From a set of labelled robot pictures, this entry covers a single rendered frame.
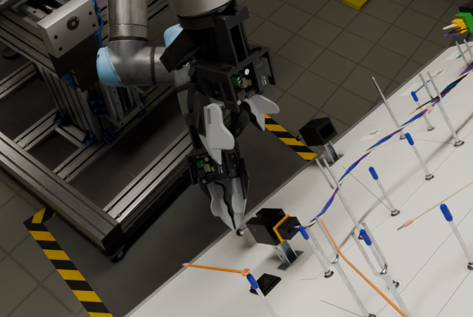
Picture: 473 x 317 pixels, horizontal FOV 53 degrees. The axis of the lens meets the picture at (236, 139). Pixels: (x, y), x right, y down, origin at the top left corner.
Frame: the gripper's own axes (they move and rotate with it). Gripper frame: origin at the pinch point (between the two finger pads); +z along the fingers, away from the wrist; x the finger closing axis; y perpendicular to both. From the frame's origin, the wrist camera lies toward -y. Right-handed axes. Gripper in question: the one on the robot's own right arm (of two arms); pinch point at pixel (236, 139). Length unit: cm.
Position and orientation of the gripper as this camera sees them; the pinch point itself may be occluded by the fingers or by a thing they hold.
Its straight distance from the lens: 68.1
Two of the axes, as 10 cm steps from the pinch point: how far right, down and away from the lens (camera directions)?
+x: 7.0, -5.4, 4.7
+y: 6.7, 2.6, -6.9
